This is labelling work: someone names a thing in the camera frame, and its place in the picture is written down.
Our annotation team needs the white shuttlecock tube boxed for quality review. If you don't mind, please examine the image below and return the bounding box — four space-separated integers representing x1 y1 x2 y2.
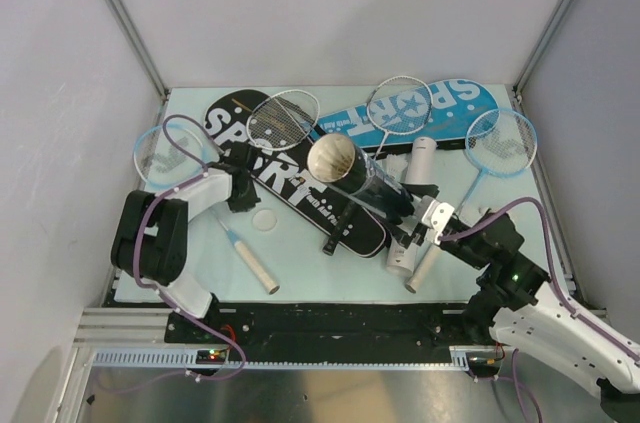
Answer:
384 136 439 279

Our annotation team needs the black shuttlecock tube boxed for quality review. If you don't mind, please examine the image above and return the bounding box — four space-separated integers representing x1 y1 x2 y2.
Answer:
307 134 413 222

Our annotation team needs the white tube lid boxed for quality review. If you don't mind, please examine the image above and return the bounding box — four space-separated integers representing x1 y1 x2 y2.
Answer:
252 208 278 232

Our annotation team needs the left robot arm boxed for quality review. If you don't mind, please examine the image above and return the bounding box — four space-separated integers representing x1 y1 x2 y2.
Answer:
110 142 260 342

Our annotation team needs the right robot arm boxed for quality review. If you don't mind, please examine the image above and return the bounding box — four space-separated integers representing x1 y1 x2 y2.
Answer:
391 185 639 422

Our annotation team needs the blue racket bag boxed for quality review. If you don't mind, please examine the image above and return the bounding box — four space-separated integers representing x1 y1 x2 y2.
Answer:
318 76 498 153

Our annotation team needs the blue racket right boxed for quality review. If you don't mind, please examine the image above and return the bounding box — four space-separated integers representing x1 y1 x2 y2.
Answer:
404 107 539 294

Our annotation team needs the white racket on blue bag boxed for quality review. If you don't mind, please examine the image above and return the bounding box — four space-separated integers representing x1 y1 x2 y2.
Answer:
366 75 433 160

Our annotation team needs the black racket bag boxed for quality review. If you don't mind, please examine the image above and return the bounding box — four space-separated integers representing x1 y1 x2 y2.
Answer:
203 88 389 259

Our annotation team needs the blue racket left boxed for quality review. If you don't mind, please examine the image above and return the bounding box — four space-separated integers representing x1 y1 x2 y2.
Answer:
133 123 280 295

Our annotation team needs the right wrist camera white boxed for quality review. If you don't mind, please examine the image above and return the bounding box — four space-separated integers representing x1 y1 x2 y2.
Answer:
415 196 455 246

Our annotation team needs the white racket black handle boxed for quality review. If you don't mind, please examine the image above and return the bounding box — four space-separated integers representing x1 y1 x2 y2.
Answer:
246 89 320 151

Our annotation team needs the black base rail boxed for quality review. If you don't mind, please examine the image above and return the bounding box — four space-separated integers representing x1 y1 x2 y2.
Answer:
102 300 501 364

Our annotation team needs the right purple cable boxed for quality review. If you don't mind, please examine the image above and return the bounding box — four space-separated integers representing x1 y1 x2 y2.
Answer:
437 196 640 423

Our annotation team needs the purple cable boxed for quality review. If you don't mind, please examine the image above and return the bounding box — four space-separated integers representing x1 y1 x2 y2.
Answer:
437 196 640 423
94 114 249 394

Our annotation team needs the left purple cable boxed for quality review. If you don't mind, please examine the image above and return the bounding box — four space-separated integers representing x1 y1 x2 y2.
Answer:
94 114 249 394

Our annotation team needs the right aluminium frame post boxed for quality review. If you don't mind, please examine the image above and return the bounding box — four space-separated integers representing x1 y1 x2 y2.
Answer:
513 0 577 96

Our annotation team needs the aluminium frame post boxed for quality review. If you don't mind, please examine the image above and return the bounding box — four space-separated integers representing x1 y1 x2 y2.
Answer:
104 0 169 101
513 0 577 96

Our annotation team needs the white cable duct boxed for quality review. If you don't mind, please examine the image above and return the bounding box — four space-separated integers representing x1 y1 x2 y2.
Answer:
92 344 502 371

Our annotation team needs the left aluminium frame post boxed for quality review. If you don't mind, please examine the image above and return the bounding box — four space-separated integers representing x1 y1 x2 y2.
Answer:
104 0 169 101

